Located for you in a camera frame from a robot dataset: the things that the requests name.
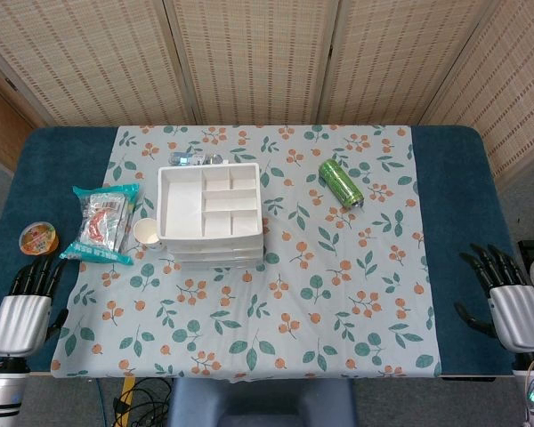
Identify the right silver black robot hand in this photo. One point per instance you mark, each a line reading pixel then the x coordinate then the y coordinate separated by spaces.
pixel 516 313

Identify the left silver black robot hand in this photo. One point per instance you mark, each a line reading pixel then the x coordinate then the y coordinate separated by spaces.
pixel 20 318

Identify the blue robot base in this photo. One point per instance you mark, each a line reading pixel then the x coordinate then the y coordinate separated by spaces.
pixel 258 405

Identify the white clear drawer organizer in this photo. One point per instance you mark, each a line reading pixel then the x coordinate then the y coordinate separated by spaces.
pixel 180 209

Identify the orange jelly cup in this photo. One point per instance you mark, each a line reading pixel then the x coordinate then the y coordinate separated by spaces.
pixel 38 238

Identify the teal clear snack bag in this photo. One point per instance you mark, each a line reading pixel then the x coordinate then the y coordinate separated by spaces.
pixel 100 222

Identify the white paper cup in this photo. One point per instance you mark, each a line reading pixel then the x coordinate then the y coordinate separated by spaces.
pixel 146 232

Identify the dark blue table cover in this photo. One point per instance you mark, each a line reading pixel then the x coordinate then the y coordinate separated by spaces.
pixel 58 169

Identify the green drink can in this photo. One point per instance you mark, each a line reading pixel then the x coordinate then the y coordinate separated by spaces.
pixel 340 182

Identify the floral leaf fruit tablecloth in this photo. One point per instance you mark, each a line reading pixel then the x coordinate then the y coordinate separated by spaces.
pixel 293 289

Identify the clear plastic water bottle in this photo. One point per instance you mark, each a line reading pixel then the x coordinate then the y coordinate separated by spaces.
pixel 191 158

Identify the woven bamboo folding screen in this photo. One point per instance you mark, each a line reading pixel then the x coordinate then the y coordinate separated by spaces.
pixel 258 58

